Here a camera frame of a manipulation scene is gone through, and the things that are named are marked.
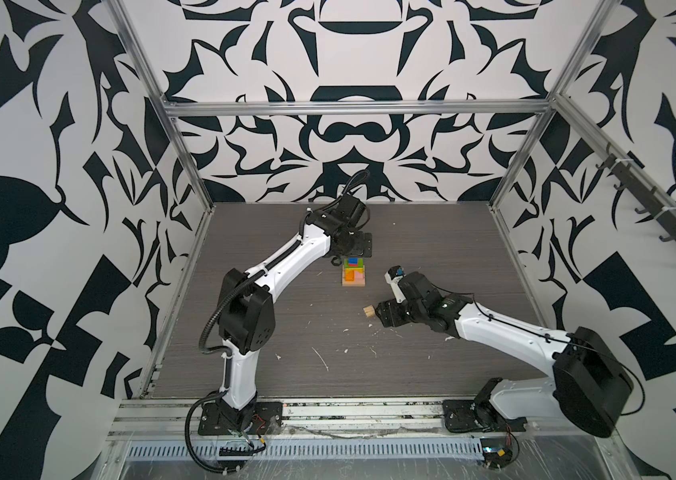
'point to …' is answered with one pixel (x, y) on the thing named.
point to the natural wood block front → (353, 283)
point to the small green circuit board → (496, 453)
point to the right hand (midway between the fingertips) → (386, 307)
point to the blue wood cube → (353, 260)
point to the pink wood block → (358, 275)
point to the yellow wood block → (349, 275)
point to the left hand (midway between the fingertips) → (357, 242)
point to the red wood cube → (349, 265)
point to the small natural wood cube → (369, 310)
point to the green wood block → (361, 264)
